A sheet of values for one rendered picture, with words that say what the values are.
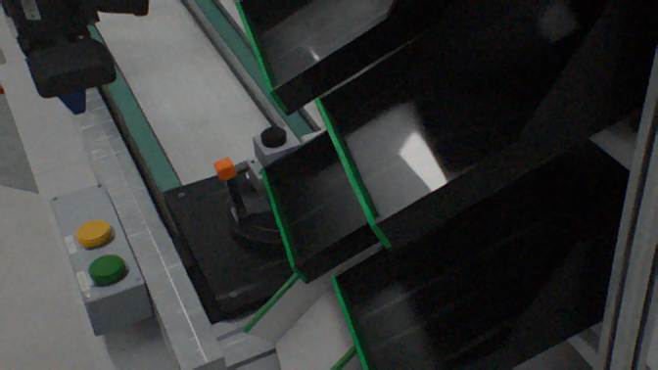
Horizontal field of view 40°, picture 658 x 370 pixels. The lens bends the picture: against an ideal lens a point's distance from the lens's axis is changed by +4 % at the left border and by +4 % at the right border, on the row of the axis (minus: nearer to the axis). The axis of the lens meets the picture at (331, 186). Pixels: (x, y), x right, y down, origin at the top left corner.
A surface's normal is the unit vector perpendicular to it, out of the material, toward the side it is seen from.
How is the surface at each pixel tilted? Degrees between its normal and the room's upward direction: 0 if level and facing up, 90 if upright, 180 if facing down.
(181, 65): 0
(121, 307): 90
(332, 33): 25
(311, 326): 45
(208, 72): 0
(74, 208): 0
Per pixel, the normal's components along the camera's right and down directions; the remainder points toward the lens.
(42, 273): -0.07, -0.77
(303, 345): -0.73, -0.40
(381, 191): -0.47, -0.62
